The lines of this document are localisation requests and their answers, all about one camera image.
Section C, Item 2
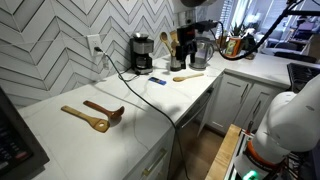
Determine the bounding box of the white cabinet door right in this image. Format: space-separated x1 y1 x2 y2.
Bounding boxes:
234 83 281 130

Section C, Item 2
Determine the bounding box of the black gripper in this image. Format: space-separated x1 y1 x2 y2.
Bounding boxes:
176 20 218 69

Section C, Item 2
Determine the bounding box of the light slotted wooden spatula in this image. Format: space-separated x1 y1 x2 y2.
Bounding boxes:
61 105 110 133

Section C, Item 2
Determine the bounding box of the black power cable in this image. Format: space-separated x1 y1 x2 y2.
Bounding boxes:
94 46 191 180

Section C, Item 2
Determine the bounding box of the metal utensil holder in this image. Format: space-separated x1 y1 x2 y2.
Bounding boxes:
170 56 181 72

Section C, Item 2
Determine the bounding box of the black microwave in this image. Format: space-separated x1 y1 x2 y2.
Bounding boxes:
0 88 50 180

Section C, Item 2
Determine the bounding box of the glass electric kettle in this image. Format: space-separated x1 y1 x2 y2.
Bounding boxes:
189 37 214 71

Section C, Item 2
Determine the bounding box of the small blue packet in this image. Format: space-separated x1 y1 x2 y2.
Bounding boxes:
148 77 167 85

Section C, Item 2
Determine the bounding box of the black stovetop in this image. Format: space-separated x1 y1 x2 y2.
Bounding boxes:
287 63 320 93

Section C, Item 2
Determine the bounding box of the wooden spatula in holder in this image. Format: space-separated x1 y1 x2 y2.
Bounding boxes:
170 30 178 56

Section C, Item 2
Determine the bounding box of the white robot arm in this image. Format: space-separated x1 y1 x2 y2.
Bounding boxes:
204 55 320 180

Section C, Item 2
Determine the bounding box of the orange floral canister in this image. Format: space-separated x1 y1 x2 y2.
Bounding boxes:
225 37 241 57

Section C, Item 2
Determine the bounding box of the dark brown wooden ladle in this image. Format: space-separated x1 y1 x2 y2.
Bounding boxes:
83 100 125 120

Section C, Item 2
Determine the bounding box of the white cabinet door left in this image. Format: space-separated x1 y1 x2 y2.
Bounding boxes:
209 74 252 133

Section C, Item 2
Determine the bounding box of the white cabinet door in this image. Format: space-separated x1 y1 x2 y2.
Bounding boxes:
209 74 252 133
234 83 281 130

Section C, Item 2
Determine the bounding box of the white wall outlet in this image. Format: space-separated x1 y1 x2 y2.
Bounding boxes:
87 34 101 57

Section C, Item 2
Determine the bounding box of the dishwasher front panel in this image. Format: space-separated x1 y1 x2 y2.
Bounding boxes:
177 87 214 129

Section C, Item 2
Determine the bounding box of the brass drawer handle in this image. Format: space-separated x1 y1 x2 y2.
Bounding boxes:
143 148 167 177

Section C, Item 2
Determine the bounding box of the light wooden spoon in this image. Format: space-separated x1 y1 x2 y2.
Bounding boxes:
173 73 204 82

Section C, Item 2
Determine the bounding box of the black drip coffee maker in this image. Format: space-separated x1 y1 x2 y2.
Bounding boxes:
130 33 154 75

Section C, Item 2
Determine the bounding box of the wooden spoon in holder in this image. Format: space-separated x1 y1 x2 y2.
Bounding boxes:
160 32 173 55

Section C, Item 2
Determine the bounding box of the wooden butcher block cart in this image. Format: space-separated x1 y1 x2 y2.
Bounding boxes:
205 124 241 180

